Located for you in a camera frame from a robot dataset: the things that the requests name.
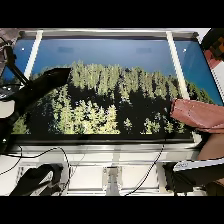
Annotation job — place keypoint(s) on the red-brown garment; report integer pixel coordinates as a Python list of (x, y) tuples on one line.
[(200, 115)]

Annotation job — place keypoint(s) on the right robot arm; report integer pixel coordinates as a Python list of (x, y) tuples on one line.
[(196, 170)]

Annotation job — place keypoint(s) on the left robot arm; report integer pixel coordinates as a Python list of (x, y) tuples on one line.
[(36, 88)]

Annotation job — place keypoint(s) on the red garment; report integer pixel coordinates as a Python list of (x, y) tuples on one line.
[(215, 63)]

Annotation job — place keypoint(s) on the black garment with orange print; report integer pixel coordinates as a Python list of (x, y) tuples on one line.
[(213, 40)]

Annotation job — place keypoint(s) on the silver frame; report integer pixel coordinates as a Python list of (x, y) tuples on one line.
[(113, 181)]

